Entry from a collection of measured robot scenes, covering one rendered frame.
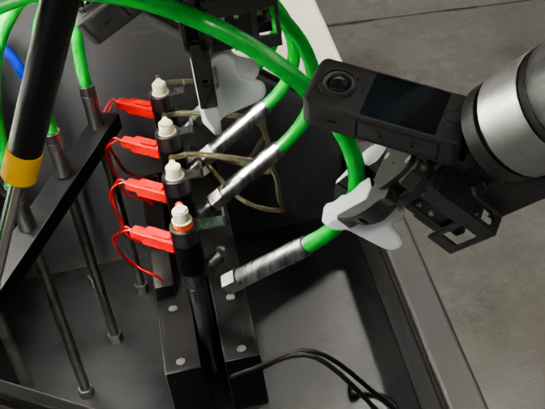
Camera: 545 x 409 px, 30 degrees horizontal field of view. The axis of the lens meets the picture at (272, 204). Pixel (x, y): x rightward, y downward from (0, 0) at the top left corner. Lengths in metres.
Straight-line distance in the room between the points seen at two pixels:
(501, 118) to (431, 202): 0.11
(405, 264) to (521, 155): 0.55
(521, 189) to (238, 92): 0.29
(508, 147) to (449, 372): 0.46
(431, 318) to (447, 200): 0.42
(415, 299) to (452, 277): 1.38
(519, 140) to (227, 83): 0.32
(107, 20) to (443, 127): 0.30
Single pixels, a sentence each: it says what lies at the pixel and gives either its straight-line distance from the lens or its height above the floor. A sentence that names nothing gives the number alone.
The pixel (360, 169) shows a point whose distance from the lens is 0.79.
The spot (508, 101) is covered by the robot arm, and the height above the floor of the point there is 1.40.
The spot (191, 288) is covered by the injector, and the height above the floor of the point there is 1.05.
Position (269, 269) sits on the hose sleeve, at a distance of 0.88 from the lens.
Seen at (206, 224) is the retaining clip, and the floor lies 1.13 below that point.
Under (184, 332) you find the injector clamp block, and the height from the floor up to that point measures 0.98.
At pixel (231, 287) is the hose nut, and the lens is 0.91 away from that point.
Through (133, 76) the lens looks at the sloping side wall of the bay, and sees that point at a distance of 1.25.
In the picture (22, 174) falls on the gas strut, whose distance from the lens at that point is 0.54.
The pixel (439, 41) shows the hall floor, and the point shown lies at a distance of 3.37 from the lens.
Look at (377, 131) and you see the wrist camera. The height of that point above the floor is 1.36.
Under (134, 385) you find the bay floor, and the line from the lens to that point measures 1.26.
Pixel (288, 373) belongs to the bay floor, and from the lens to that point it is 1.24.
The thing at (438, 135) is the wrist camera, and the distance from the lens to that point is 0.68.
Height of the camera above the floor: 1.77
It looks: 40 degrees down
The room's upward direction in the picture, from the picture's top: 8 degrees counter-clockwise
